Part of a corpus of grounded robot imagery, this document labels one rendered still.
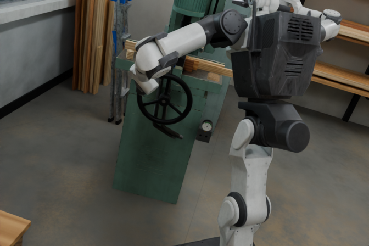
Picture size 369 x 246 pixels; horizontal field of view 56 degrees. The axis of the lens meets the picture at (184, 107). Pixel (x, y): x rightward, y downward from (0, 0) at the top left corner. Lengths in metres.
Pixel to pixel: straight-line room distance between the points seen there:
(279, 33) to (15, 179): 1.84
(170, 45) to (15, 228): 0.85
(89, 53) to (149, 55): 2.22
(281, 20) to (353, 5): 3.15
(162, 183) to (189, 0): 1.14
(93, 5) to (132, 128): 1.48
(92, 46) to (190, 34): 2.23
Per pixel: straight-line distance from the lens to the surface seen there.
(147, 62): 1.19
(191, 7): 1.90
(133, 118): 2.07
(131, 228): 2.18
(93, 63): 3.41
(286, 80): 1.30
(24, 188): 2.39
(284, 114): 1.32
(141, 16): 4.58
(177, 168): 2.21
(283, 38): 1.25
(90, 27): 3.29
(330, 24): 1.72
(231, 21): 1.24
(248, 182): 1.46
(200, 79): 1.91
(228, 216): 1.51
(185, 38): 1.20
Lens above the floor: 1.58
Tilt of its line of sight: 26 degrees down
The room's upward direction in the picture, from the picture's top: 15 degrees clockwise
